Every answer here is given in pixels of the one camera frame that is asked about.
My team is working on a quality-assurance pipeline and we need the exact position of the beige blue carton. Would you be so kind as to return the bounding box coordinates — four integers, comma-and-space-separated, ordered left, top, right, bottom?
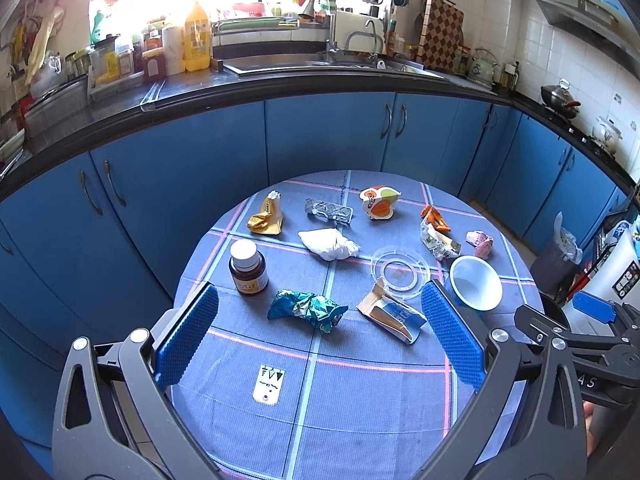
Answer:
357, 278, 427, 344

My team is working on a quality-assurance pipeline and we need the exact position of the clear round plastic lid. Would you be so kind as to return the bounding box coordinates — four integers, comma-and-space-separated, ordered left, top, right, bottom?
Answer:
370, 246, 431, 301

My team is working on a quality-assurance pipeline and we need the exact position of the white gold snack wrapper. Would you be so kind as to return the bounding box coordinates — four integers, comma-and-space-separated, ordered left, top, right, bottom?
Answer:
420, 219, 461, 262

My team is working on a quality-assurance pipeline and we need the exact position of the pink wrapper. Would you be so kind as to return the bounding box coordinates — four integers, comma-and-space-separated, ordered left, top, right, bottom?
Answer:
465, 231, 494, 260

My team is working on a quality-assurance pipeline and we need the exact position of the brown jar white lid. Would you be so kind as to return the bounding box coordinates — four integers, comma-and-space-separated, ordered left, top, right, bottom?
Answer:
229, 240, 269, 295

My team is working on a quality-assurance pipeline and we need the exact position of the orange wrapper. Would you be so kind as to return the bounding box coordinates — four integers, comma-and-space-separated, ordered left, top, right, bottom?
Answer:
421, 205, 451, 233

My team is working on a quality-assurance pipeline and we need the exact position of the teal snack bag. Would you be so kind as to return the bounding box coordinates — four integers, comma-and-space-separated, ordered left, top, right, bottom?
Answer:
267, 290, 348, 334

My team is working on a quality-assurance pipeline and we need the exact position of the yellow pouch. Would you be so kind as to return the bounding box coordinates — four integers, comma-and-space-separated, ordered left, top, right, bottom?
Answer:
246, 190, 284, 236

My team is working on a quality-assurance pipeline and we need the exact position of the white tissue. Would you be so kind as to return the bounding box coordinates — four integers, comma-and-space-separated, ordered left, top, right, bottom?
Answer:
298, 229, 360, 262

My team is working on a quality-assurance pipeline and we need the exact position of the orange green white carton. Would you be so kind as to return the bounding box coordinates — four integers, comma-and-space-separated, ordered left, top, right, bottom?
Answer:
359, 185, 401, 220

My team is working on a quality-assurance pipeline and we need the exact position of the black round trash bin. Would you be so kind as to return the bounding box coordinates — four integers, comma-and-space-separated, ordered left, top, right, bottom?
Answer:
539, 292, 570, 330

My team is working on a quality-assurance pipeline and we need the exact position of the steel kitchen sink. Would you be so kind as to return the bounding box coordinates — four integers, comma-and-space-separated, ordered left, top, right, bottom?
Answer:
222, 51, 445, 80

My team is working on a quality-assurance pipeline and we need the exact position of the person's right hand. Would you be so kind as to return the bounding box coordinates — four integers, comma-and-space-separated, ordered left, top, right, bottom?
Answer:
582, 402, 597, 456

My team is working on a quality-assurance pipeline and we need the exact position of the white tall appliance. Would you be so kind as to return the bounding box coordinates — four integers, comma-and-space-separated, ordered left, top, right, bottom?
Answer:
563, 230, 639, 336

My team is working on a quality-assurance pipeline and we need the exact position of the grey bin with plastic bag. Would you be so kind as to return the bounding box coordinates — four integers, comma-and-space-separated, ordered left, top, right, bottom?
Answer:
530, 211, 582, 296

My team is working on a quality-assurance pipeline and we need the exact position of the white calibration tag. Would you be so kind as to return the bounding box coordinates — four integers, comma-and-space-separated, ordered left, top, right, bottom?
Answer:
253, 364, 284, 405

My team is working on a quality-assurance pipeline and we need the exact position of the blue plaid tablecloth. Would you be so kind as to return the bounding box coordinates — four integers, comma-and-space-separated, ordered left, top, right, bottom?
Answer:
171, 170, 540, 479

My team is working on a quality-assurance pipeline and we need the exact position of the white pot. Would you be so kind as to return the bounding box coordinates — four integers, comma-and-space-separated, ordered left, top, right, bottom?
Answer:
591, 116, 623, 156

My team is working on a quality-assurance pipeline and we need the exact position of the black wok with lid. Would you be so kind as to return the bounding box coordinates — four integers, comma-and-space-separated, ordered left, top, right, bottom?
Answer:
540, 78, 582, 120

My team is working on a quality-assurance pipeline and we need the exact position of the green kettle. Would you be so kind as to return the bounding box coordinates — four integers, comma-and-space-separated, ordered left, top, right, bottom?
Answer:
468, 47, 498, 88

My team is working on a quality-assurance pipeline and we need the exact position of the steel range hood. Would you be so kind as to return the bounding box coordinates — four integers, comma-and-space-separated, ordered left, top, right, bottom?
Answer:
535, 0, 639, 78

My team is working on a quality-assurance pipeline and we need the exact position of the dark red sauce jar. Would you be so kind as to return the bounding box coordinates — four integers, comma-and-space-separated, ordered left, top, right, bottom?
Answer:
142, 47, 166, 82

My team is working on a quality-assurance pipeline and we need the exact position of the checkered cutting board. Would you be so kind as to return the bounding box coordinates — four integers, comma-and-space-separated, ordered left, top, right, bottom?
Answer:
416, 0, 464, 72

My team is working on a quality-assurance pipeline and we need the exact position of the paper towel roll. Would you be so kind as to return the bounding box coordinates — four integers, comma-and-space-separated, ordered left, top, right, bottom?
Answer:
162, 25, 186, 76

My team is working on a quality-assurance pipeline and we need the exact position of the chrome faucet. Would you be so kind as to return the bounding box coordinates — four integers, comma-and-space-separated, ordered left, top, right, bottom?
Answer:
309, 0, 338, 62

